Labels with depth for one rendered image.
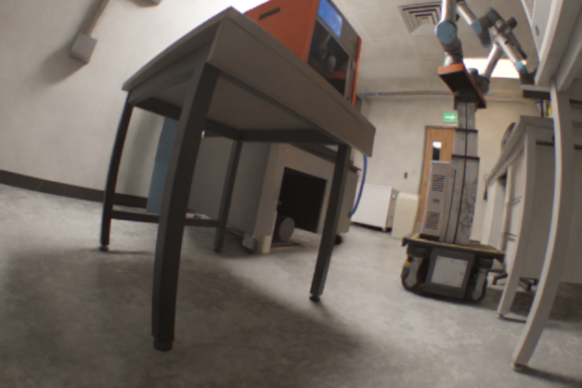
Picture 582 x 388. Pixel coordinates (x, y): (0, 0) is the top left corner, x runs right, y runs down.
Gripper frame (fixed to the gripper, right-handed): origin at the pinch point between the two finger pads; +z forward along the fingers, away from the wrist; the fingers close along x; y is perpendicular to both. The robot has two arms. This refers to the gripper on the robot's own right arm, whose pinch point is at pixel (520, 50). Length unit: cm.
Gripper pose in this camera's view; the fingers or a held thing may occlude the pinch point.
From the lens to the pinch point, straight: 148.6
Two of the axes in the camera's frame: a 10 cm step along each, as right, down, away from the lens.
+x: -9.0, -0.8, -4.3
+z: 1.0, 9.2, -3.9
